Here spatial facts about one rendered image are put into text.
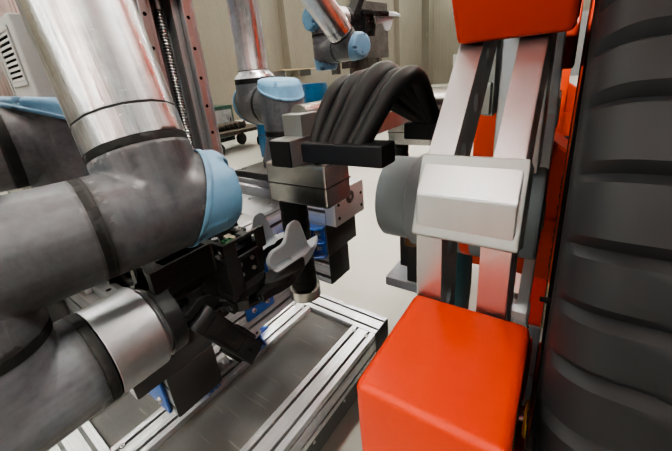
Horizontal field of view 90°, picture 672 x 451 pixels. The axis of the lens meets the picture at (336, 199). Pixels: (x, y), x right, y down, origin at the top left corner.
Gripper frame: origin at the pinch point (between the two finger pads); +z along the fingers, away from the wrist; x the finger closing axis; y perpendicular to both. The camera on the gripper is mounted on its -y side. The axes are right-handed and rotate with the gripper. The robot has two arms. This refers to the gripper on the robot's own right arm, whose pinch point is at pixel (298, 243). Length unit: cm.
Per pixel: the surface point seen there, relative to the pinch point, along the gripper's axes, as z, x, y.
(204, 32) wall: 643, 857, 170
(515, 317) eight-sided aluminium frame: 24.9, -25.0, -21.0
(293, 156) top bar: -3.7, -4.5, 13.3
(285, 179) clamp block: -2.5, -1.7, 10.1
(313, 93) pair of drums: 306, 231, 4
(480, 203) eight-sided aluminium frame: -10.0, -24.5, 13.0
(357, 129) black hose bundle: -3.3, -12.4, 16.1
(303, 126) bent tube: -1.4, -4.4, 16.0
